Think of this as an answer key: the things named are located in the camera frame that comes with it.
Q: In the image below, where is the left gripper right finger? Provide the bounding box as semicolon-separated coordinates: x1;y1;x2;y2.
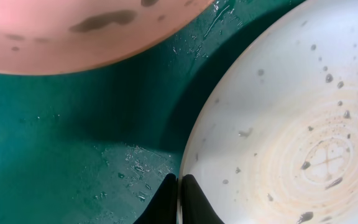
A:
181;174;224;224

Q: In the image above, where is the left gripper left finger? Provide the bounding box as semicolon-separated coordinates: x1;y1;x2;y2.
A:
134;174;178;224

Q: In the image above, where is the light blue plate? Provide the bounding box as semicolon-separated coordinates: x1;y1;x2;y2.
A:
180;0;358;223

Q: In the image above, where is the teal plastic tray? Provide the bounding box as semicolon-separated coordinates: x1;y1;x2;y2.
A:
0;0;301;223

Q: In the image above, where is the white plate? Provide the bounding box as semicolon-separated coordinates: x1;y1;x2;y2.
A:
0;0;213;75

